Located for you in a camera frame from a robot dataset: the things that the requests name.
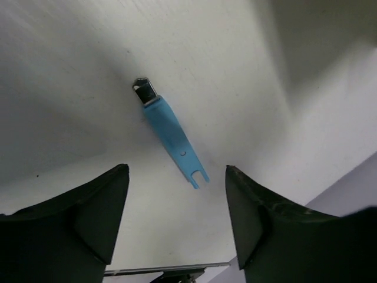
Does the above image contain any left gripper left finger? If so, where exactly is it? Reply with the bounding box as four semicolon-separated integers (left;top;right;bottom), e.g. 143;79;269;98
1;164;129;282

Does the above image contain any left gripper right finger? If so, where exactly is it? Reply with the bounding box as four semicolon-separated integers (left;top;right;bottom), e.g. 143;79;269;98
225;166;376;282

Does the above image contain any blue highlighter pen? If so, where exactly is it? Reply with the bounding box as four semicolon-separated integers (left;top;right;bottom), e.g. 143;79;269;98
132;78;209;189

